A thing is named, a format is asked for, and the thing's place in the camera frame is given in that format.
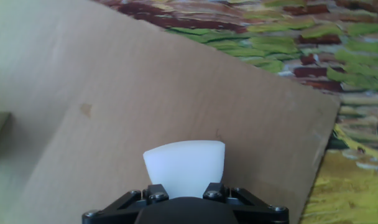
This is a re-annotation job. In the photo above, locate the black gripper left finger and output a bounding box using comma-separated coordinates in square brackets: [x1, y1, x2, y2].
[81, 184, 170, 224]

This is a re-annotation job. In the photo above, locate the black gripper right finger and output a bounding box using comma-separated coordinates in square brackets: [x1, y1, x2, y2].
[203, 182, 290, 224]

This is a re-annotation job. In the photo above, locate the white sponge block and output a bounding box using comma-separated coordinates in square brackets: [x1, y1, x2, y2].
[142, 139, 226, 200]

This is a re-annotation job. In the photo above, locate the blue yellow painted tablecloth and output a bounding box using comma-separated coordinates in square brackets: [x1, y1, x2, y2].
[92, 0, 378, 224]

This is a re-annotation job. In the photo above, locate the brown cardboard sheet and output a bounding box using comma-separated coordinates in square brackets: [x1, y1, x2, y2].
[0, 0, 341, 224]

